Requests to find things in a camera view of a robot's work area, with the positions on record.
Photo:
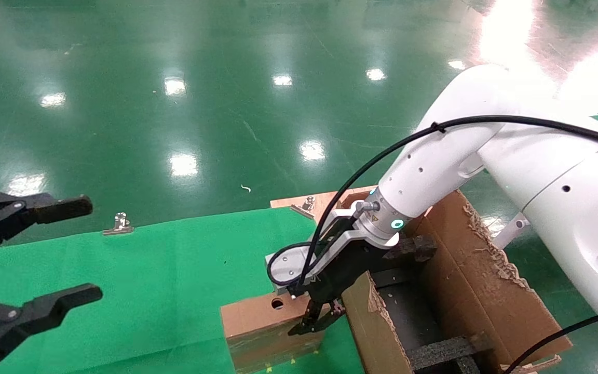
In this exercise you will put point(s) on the white metal stand legs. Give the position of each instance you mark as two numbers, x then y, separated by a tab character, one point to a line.
512	228

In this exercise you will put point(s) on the small brown cardboard box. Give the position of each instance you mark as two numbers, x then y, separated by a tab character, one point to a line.
257	337

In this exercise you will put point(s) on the notched black foam block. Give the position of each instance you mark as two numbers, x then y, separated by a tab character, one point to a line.
413	247

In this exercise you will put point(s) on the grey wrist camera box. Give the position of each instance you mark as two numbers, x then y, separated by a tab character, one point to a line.
291	265

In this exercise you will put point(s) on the long black foam bar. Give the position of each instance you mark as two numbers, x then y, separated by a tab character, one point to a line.
444	353

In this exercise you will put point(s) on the grey camera mounting bracket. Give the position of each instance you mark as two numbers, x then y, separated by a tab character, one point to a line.
348	236

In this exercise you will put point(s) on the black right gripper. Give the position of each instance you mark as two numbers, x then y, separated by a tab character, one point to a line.
340	275

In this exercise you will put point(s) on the large open brown carton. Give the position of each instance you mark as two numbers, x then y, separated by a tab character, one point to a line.
480	306

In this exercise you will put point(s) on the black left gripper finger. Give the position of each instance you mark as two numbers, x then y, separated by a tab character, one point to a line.
39	311
55	208

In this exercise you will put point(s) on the flat black foam strip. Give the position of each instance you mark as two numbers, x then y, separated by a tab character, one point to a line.
390	278

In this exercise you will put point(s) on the silver binder clip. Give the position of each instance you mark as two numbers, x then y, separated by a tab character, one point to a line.
307	205
120	224

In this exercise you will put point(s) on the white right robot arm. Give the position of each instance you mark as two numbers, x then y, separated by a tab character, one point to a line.
538	171

